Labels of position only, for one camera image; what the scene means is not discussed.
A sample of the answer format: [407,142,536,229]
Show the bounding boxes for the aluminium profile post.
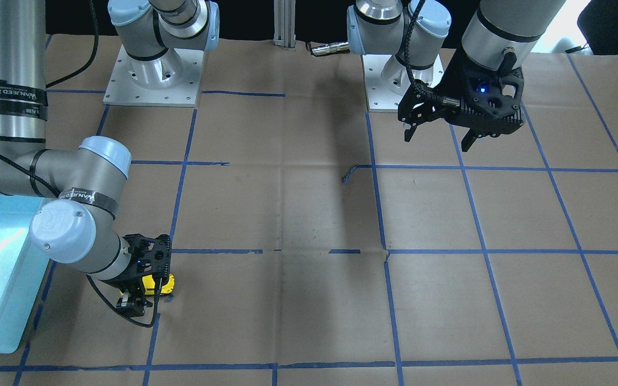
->
[273,0,296,50]

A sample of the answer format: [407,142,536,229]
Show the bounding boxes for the silver cable connector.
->
[306,41,350,57]

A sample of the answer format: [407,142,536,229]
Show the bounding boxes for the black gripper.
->
[398,51,524,152]
[111,234,171,316]

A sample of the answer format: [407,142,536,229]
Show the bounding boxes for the yellow beetle toy car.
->
[120,274,175,297]

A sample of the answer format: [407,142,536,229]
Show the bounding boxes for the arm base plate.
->
[362,54,445,113]
[103,47,204,108]

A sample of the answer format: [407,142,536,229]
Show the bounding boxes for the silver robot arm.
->
[0,1,556,323]
[108,1,563,251]

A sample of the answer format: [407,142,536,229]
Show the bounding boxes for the brown paper table cover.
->
[0,37,618,385]

